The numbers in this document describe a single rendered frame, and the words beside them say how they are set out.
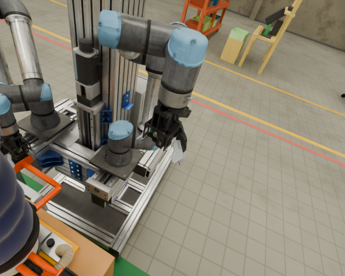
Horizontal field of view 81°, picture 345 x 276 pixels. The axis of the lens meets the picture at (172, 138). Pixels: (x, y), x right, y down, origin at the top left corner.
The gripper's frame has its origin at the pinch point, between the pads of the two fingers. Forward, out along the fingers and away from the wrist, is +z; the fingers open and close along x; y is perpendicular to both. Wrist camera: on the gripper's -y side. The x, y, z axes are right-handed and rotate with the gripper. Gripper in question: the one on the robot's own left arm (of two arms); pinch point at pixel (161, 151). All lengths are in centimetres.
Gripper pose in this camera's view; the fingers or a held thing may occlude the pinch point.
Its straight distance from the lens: 63.7
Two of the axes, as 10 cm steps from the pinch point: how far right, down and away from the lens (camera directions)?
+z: -2.3, 7.1, 6.7
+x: 8.3, 5.0, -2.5
